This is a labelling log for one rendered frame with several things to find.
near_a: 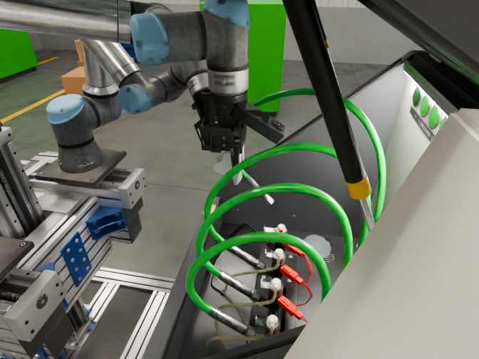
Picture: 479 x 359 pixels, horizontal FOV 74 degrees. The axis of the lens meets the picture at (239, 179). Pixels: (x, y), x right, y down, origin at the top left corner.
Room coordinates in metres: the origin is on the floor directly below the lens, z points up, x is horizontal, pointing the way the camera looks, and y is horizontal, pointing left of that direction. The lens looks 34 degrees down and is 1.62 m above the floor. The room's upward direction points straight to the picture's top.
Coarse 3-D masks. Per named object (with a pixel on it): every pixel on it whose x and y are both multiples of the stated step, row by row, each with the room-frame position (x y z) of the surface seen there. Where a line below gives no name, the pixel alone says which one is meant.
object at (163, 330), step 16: (192, 240) 0.68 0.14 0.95; (208, 240) 0.72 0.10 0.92; (192, 256) 0.62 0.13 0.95; (176, 288) 0.51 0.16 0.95; (176, 304) 0.47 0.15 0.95; (192, 304) 0.54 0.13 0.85; (160, 320) 0.43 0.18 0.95; (176, 320) 0.43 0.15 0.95; (160, 336) 0.39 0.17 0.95; (176, 336) 0.42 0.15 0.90; (160, 352) 0.35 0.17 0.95; (176, 352) 0.41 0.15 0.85
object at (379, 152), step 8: (296, 88) 0.64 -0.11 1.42; (304, 88) 0.63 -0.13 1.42; (312, 88) 0.62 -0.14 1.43; (272, 96) 0.66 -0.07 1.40; (280, 96) 0.65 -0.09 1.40; (288, 96) 0.65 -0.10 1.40; (256, 104) 0.68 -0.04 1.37; (344, 104) 0.58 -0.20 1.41; (352, 104) 0.58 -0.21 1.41; (352, 112) 0.57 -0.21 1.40; (360, 112) 0.56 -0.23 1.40; (360, 120) 0.56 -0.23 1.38; (368, 120) 0.56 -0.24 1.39; (368, 128) 0.55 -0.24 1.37; (376, 136) 0.54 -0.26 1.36; (376, 144) 0.54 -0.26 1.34; (376, 152) 0.54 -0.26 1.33; (384, 160) 0.53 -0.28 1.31; (384, 168) 0.53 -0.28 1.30; (384, 176) 0.53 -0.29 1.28; (384, 184) 0.52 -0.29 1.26; (384, 192) 0.52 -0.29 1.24; (376, 200) 0.53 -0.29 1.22; (376, 208) 0.52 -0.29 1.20; (376, 216) 0.52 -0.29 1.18
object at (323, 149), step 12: (288, 144) 0.48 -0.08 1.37; (300, 144) 0.47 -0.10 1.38; (312, 144) 0.47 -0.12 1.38; (252, 156) 0.49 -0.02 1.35; (264, 156) 0.48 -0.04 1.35; (336, 156) 0.46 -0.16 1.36; (240, 168) 0.49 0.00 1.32; (228, 180) 0.49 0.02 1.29; (216, 192) 0.50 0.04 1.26; (204, 216) 0.50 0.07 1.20; (216, 240) 0.50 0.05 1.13; (360, 240) 0.45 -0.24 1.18; (240, 252) 0.49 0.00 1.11; (252, 264) 0.48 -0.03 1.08; (264, 264) 0.49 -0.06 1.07
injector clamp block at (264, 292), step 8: (264, 256) 0.59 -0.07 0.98; (288, 256) 0.59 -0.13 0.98; (296, 256) 0.59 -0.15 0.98; (288, 264) 0.57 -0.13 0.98; (296, 264) 0.57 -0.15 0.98; (296, 272) 0.54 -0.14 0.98; (256, 280) 0.52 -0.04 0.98; (264, 280) 0.52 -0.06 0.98; (288, 280) 0.51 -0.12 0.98; (256, 288) 0.49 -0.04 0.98; (264, 288) 0.49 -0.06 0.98; (264, 296) 0.47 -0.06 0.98; (296, 296) 0.47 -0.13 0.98; (256, 312) 0.43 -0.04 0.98; (264, 312) 0.43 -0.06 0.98; (280, 312) 0.43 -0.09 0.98; (280, 320) 0.41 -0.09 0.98; (256, 328) 0.39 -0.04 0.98; (280, 328) 0.39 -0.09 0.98
